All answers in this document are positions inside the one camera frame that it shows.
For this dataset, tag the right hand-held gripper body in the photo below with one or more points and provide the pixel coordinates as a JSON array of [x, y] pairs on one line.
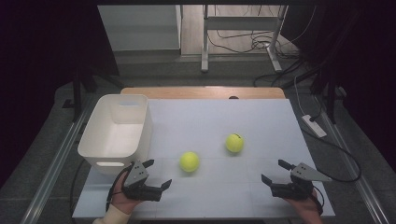
[[295, 188]]

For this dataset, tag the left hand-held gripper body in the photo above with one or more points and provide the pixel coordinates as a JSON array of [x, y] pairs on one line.
[[137, 175]]

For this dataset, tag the yellow tennis ball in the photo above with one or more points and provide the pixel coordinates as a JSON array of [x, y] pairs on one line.
[[234, 143], [189, 161]]

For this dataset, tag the white plastic bin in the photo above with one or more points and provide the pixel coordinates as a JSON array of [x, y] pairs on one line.
[[115, 140]]

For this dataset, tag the person's right hand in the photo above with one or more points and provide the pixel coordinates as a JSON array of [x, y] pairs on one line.
[[306, 210]]

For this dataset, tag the person's left hand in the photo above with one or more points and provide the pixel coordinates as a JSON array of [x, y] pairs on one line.
[[123, 203]]

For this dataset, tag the white power strip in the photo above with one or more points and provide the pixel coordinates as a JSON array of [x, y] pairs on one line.
[[314, 126]]

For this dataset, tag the white foam board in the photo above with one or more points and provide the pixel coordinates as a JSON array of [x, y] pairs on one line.
[[218, 124]]

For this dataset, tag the black stand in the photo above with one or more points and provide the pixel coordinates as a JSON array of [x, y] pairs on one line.
[[77, 93], [330, 93]]

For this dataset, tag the wooden table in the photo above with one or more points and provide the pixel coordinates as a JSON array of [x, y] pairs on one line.
[[202, 92]]

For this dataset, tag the white cabinet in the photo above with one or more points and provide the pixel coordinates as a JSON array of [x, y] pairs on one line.
[[140, 28]]

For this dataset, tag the metal floor rail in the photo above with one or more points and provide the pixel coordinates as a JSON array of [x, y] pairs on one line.
[[53, 161], [358, 174]]

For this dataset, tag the white metal desk frame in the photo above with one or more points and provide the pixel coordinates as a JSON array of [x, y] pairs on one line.
[[241, 23]]

